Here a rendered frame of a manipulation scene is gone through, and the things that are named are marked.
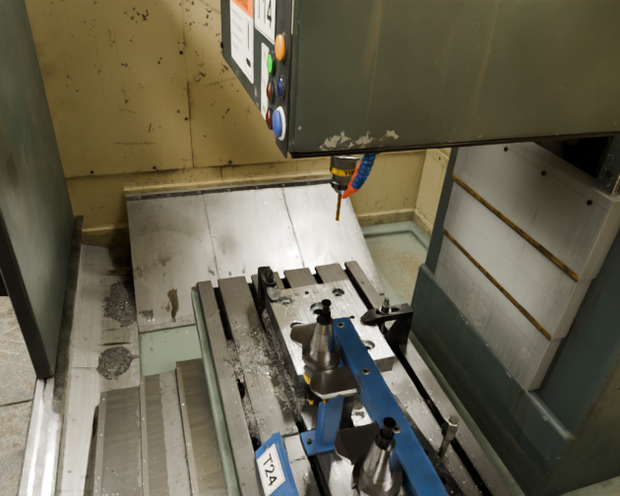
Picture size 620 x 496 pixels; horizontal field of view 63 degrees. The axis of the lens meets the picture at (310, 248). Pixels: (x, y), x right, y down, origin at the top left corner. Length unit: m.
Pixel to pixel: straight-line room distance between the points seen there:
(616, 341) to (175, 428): 1.00
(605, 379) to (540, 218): 0.35
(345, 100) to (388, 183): 1.76
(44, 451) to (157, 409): 0.27
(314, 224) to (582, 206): 1.18
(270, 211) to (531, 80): 1.49
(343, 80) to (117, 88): 1.41
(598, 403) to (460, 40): 0.88
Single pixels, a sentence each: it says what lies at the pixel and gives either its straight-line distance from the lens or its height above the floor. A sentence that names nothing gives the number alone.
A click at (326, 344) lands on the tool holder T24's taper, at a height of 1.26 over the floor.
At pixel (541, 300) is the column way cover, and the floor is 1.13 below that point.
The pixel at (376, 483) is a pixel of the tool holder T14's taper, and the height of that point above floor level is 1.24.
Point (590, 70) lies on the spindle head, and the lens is 0.73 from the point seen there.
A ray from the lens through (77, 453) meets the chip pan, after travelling 1.46.
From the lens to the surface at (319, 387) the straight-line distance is 0.78.
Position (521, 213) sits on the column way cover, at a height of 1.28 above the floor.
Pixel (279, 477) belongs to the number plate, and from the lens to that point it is 1.01.
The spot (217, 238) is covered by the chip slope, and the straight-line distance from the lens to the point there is 1.94.
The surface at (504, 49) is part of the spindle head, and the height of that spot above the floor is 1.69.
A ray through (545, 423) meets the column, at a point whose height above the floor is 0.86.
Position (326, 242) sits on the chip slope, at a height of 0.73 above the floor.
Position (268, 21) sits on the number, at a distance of 0.62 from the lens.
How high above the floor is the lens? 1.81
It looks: 33 degrees down
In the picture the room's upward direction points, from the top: 4 degrees clockwise
